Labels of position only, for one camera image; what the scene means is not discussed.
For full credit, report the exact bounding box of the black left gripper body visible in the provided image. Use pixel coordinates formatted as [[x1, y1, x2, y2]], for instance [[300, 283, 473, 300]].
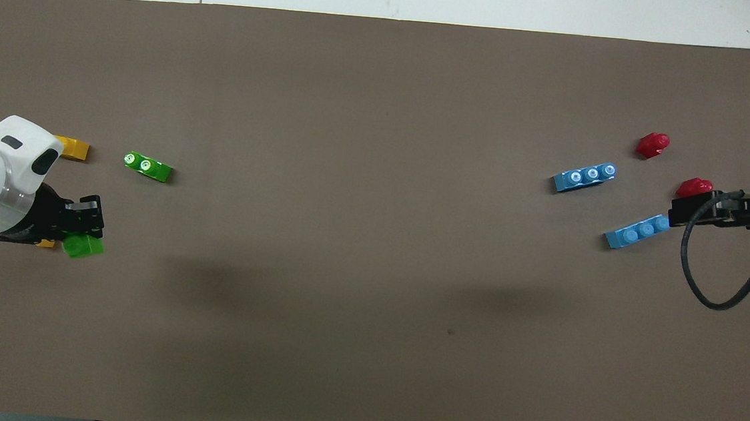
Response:
[[0, 181, 81, 248]]

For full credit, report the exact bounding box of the blue three-stud toy block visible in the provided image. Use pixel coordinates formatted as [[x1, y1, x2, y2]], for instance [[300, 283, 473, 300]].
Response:
[[603, 211, 672, 254], [552, 158, 619, 199]]

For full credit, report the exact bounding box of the brown paper mat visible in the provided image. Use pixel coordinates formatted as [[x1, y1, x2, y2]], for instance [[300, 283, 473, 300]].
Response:
[[0, 0, 750, 421]]

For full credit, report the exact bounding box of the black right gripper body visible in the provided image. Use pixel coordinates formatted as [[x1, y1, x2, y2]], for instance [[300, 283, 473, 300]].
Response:
[[714, 191, 750, 231]]

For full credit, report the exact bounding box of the green two-stud toy block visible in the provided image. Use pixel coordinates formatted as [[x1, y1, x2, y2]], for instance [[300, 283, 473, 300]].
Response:
[[61, 233, 106, 261], [122, 151, 175, 185]]

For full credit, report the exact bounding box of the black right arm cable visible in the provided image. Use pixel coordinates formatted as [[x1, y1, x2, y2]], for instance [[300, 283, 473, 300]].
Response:
[[675, 188, 750, 313]]

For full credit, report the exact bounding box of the red one-stud toy block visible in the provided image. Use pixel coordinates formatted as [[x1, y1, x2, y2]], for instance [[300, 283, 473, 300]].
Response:
[[635, 131, 671, 161], [675, 176, 714, 201]]

